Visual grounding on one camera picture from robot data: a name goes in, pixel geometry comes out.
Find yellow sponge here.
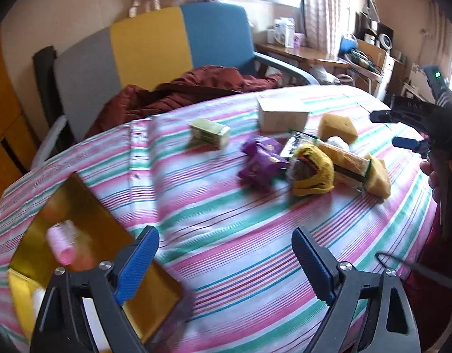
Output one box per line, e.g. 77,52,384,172
365,153,391,199

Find white plastic ball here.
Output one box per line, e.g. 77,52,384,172
327,136,349,152

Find tan wedge sponge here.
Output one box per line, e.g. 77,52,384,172
318,113,358,145

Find long cracker packet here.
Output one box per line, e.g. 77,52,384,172
317,141,370,191

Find short cracker packet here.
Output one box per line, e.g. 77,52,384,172
279,130,319,159

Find beige carton box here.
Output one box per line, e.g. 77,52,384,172
257,96,310,133

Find purple snack packet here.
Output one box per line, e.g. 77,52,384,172
241,136,283,157
238,150,290,191

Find small green box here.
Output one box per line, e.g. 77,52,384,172
190,118,230,149

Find right hand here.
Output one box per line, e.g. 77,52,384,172
420,159,441,203

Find wooden desk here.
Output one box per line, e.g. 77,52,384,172
254,43,350,79

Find striped bed sheet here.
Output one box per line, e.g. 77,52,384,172
0,86,436,352

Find white boxes on desk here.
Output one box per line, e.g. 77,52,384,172
267,18,306,49

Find maroon jacket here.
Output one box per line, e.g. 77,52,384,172
85,65,283,139

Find wooden wardrobe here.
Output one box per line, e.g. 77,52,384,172
0,35,39,200

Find tricolour armchair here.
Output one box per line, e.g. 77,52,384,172
31,2,318,168

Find black cable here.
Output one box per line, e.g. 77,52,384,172
374,251,452,291

